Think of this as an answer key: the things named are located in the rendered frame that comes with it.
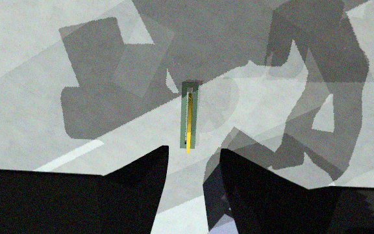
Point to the dark grey box side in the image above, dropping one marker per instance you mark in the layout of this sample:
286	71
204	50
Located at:
213	189

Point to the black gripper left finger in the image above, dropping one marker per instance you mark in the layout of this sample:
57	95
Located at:
124	201

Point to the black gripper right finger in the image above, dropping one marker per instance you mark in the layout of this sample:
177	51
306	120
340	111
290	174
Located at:
265	203

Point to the gold coin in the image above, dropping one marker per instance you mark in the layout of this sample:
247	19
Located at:
189	123

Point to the dark green slotted bar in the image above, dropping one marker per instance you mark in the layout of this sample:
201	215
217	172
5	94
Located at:
183	113

